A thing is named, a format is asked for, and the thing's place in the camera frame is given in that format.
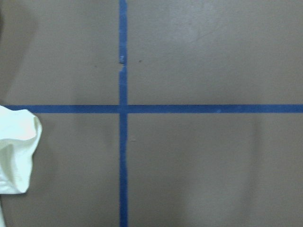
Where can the cream long-sleeve printed shirt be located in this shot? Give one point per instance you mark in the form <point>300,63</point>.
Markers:
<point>20,133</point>

